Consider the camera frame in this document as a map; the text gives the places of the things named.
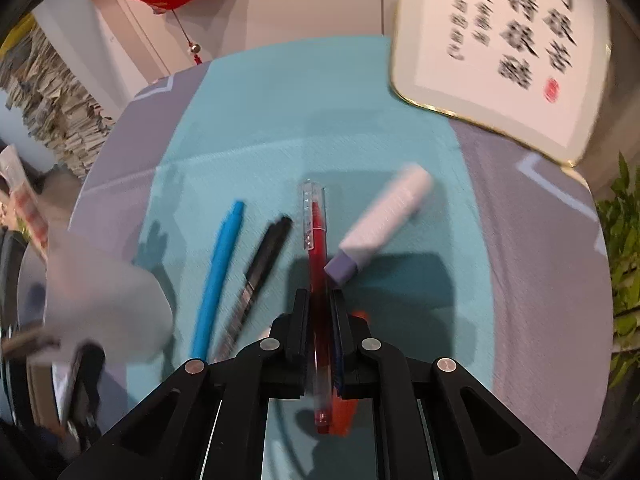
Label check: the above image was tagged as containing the orange marker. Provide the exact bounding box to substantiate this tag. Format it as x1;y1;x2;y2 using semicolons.
327;310;371;438

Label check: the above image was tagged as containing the black marker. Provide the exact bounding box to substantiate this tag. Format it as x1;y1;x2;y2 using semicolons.
207;216;294;363

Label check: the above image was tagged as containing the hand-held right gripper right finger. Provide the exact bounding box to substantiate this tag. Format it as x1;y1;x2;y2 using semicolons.
330;289;578;480

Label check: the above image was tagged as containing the white and purple highlighter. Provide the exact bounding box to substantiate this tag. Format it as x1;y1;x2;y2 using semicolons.
323;162;435;288

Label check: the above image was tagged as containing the red pen with clear cap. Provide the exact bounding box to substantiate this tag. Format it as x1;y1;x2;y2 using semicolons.
299;179;335;435

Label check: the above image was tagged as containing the green potted plant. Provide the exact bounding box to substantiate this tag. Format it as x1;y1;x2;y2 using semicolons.
595;152;640;391

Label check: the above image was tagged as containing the patterned white pen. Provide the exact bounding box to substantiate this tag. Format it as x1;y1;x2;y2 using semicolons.
0;144;50;261

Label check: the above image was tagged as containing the framed calligraphy sign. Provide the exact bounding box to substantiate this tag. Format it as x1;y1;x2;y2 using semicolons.
390;0;613;168

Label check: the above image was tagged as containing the frosted plastic cup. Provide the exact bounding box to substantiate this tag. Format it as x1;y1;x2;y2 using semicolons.
42;167;175;363

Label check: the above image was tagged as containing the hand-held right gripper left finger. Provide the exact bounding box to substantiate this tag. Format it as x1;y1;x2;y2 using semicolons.
57;288;310;480

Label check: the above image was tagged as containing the yellow plush toy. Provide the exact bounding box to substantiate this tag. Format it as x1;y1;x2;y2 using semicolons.
0;12;38;58

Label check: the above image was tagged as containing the tall stack of papers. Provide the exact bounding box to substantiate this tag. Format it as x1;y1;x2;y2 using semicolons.
0;35;118;181

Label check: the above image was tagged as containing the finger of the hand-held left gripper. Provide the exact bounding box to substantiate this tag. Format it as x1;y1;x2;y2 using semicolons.
62;342;108;443

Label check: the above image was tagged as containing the blue pen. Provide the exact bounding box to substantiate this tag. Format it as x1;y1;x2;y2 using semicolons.
190;201;247;361

